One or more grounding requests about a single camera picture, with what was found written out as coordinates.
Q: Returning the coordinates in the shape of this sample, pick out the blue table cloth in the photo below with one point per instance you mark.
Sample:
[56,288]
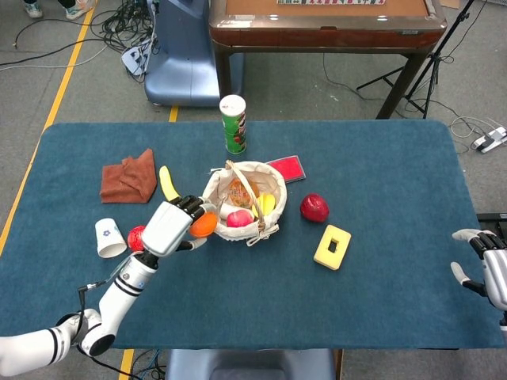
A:
[277,293]

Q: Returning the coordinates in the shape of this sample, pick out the blue machine base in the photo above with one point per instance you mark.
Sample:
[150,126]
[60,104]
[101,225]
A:
[182,59]

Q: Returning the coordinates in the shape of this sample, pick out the red pomegranate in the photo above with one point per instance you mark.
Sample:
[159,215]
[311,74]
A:
[135,239]

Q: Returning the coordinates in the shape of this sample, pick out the yellow block with rectangular hole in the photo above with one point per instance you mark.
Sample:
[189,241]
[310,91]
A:
[342,241]

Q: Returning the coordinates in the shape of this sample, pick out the black box edge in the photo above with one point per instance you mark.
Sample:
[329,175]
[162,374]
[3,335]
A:
[493,221]

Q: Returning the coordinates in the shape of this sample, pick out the orange fruit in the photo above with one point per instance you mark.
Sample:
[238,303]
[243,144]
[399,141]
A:
[204,225]

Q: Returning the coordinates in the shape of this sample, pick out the small yellow banana bunch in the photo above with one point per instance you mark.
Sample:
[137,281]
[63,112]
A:
[268,204]

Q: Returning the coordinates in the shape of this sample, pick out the brown folded cloth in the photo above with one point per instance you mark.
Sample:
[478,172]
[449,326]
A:
[128,180]

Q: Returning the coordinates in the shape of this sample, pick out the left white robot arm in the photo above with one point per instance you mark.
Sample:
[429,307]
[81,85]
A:
[119,289]

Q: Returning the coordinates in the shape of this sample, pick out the grey blue robot torso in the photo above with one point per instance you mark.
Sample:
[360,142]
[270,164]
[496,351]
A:
[249,364]

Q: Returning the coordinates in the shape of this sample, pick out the dark red apple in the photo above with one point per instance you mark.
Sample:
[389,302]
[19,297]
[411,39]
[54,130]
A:
[314,207]

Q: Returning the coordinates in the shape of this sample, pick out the white power strip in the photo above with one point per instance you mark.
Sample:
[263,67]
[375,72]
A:
[491,139]

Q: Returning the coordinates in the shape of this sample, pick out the flat red card box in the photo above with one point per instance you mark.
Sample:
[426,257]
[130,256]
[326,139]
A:
[291,166]

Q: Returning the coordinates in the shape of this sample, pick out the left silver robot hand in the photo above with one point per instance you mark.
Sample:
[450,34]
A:
[166,229]

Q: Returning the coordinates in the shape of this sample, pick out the brown mahjong table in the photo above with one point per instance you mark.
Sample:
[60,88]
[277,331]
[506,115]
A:
[325,37]

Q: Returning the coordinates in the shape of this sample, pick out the black tripod stand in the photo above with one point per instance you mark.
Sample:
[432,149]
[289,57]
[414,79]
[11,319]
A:
[431,63]

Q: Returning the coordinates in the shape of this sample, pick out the white green sneaker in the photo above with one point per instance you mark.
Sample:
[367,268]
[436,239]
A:
[33,10]
[79,8]

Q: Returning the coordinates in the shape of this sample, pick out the white paper cup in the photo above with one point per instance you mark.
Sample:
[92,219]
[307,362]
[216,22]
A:
[109,239]

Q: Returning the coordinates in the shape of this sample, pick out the pink peach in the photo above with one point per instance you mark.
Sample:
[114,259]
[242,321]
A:
[239,219]

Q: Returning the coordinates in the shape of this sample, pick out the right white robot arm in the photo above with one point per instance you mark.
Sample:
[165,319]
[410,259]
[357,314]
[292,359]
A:
[504,320]

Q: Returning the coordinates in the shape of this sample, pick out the orange wrapped snack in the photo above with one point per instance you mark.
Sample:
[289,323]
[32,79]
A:
[239,192]

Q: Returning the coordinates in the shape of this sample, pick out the green chips can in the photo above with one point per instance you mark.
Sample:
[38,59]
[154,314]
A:
[233,130]

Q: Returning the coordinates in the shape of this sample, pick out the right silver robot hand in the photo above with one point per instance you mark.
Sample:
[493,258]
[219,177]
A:
[495,273]

